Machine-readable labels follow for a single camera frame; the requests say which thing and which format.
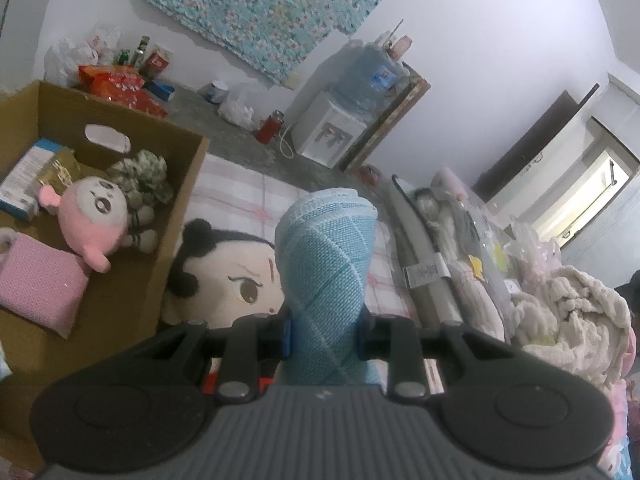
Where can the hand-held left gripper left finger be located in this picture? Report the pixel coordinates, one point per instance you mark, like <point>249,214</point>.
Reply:
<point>288,337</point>

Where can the small blue box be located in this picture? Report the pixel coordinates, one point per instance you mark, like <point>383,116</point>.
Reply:
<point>160,89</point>

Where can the blue and white carton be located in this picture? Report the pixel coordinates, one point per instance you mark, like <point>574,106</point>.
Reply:
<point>27,175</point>

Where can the pink checked bed sheet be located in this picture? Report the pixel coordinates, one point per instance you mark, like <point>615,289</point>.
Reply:
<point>235,195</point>

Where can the olive green carton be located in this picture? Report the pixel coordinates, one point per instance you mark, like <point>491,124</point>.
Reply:
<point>60,170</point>

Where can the red snack bag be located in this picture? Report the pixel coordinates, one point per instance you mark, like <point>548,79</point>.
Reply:
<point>120,87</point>

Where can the wall socket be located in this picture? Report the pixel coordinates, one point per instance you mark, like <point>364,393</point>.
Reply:
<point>293,80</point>

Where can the brown cardboard box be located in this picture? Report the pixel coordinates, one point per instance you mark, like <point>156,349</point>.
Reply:
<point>125,310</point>

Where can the pink plush toy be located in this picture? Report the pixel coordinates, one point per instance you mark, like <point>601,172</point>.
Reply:
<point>95,215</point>

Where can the pink sponge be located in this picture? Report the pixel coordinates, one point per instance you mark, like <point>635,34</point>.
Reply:
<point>40,280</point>

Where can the white water dispenser with bottle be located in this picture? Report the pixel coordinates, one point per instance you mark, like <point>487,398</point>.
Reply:
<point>395,110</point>

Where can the white and blue mug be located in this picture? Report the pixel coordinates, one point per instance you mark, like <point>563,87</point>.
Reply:
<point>218,92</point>

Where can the big-headed plush doll red skirt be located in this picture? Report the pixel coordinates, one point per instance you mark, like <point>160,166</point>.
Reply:
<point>235,270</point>

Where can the cream fluffy blanket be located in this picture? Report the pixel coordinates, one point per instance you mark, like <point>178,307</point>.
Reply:
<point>575,310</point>

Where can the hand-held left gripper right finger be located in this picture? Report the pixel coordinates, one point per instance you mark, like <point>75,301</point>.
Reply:
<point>367,337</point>

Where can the dark glass bottle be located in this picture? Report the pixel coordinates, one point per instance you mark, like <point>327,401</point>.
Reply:
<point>141,52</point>

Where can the teal floral wall cloth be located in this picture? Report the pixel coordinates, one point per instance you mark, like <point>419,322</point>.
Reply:
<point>260,5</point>

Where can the dark wooden door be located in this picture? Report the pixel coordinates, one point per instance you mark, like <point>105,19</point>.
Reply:
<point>540,140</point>

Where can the grey rolled mat with label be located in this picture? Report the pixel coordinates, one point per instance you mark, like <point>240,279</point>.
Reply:
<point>415,240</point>

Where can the clear plastic bag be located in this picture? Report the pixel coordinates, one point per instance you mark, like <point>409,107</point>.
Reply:
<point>245,105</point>

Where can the green patterned cloth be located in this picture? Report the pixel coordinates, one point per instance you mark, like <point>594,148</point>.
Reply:
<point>142,175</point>

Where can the light blue towel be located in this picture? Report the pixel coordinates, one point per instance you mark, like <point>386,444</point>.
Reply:
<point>325,270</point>

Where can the green can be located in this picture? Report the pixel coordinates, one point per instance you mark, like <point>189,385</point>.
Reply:
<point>124,57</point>

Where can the red thermos bottle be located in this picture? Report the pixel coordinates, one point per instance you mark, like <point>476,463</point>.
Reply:
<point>269,127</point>

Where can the white plastic bag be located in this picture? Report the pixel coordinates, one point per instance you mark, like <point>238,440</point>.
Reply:
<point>70,55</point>

